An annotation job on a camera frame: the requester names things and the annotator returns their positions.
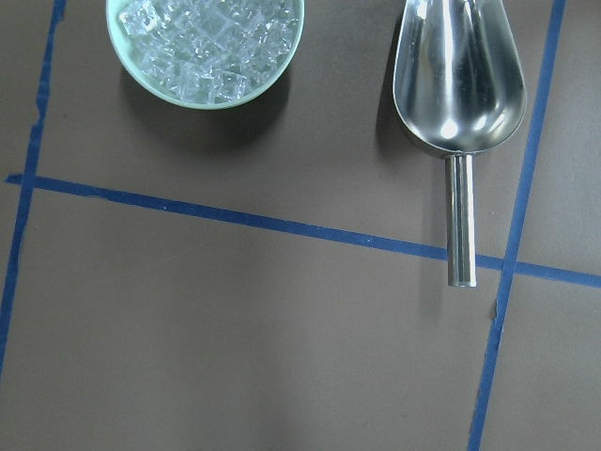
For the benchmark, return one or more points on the green bowl of ice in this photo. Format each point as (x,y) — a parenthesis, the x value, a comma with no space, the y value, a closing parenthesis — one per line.
(205,55)

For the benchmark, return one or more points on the metal ice scoop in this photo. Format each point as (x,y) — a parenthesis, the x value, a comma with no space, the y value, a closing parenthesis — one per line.
(459,90)

